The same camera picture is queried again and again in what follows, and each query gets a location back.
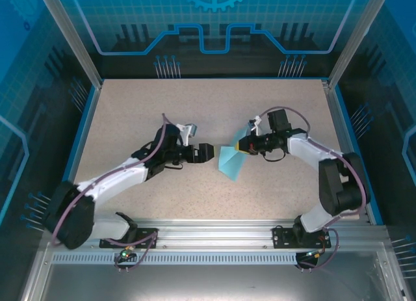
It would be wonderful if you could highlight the light blue cloth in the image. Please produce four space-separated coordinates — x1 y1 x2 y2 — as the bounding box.
216 125 253 183

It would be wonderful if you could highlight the blue table edge strip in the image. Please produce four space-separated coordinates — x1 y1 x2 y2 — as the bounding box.
334 86 385 226
53 85 100 226

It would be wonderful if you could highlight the grey metal tray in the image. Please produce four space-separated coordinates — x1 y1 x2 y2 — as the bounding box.
19 242 410 301

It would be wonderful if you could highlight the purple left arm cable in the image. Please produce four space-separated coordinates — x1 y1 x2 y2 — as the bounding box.
51 112 161 273

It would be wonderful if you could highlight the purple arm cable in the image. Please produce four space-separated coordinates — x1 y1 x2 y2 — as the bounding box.
255 105 370 273
51 112 161 273

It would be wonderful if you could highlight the aluminium side rail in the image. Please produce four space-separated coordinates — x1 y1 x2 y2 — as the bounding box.
320 79 372 224

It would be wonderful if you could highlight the aluminium table edge rail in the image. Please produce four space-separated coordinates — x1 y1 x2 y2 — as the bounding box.
44 217 391 252

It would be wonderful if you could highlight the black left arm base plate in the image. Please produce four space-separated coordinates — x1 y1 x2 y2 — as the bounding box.
99 227 160 250

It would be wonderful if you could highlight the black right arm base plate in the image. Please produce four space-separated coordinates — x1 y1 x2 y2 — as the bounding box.
272 225 333 250

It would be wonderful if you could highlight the slotted aluminium cable duct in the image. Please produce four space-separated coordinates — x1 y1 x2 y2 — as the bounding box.
51 252 305 265

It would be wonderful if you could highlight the cable connector with green light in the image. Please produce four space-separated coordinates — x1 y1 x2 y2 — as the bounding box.
304 247 328 259
118 245 137 261

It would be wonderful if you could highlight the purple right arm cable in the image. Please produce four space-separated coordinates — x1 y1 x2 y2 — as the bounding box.
255 105 370 273

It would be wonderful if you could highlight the aluminium frame post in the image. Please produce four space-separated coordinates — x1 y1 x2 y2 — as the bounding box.
36 0 104 89
327 0 393 89

